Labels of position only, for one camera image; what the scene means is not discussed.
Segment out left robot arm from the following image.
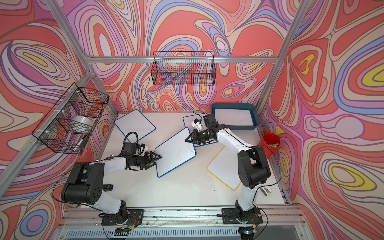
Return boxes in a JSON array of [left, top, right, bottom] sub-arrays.
[[58, 132, 162, 228]]

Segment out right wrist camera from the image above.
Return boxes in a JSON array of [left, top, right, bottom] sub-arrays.
[[192, 119, 203, 132]]

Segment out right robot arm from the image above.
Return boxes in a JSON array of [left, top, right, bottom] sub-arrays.
[[185, 114, 272, 226]]

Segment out teal plastic storage box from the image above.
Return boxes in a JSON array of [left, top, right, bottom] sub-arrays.
[[212, 103, 260, 131]]

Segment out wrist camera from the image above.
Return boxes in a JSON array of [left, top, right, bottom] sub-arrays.
[[192, 119, 203, 132], [122, 143, 148, 156]]

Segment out black wire basket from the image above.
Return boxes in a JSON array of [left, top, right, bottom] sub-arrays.
[[151, 50, 217, 86], [32, 83, 109, 155]]

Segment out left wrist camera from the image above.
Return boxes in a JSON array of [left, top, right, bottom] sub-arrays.
[[122, 143, 148, 156]]

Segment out left black wire basket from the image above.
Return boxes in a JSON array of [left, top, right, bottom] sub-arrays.
[[32, 83, 109, 155]]

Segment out red plastic cup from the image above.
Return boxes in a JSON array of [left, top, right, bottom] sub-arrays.
[[259, 133, 281, 159]]

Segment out marker in left basket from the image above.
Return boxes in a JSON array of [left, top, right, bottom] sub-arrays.
[[73, 138, 87, 153]]

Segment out white whiteboard eraser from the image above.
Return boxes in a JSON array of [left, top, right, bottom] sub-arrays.
[[261, 186, 272, 196]]

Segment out silver tape roll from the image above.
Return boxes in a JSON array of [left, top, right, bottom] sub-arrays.
[[71, 115, 94, 129]]

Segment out blue whiteboard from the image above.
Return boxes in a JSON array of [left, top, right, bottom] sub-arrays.
[[115, 110, 156, 140], [183, 112, 207, 133], [155, 128, 197, 178], [214, 109, 254, 126]]

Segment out yellow framed whiteboard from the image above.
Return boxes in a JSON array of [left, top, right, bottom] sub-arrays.
[[207, 147, 241, 191]]

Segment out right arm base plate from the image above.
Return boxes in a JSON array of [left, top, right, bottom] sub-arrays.
[[220, 207, 263, 226]]

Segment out back black wire basket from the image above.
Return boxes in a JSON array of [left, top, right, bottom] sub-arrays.
[[151, 50, 217, 86]]

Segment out green circuit board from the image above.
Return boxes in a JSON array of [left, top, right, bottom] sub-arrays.
[[114, 228, 132, 236]]

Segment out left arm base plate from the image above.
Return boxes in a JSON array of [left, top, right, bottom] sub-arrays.
[[99, 209, 144, 227]]

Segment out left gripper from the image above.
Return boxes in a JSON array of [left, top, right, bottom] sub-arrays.
[[131, 151, 161, 171]]

